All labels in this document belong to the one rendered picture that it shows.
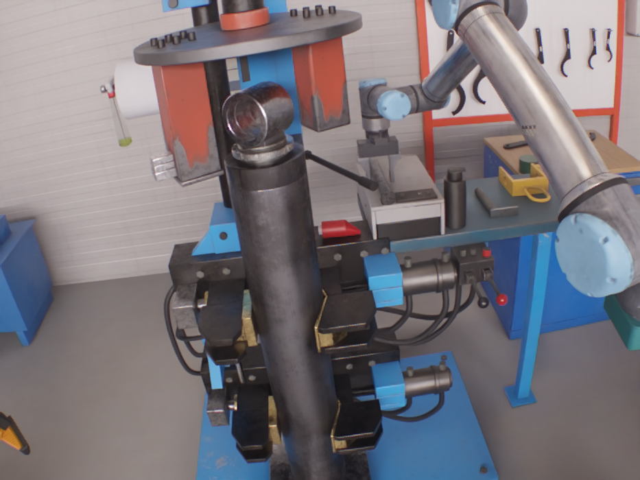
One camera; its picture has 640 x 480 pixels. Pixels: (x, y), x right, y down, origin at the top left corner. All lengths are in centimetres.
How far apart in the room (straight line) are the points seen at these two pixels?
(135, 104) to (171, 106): 101
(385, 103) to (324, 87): 25
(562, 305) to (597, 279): 218
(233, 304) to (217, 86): 67
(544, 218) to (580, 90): 208
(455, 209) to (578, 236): 98
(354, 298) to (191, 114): 74
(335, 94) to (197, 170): 41
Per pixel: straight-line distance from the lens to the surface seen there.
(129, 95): 234
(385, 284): 177
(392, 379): 207
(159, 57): 125
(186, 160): 139
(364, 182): 156
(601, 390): 291
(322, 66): 148
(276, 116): 143
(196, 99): 136
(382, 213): 180
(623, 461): 263
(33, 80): 383
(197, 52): 118
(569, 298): 312
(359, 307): 166
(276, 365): 177
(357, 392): 212
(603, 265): 92
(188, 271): 189
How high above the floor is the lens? 197
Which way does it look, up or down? 28 degrees down
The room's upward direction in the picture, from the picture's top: 7 degrees counter-clockwise
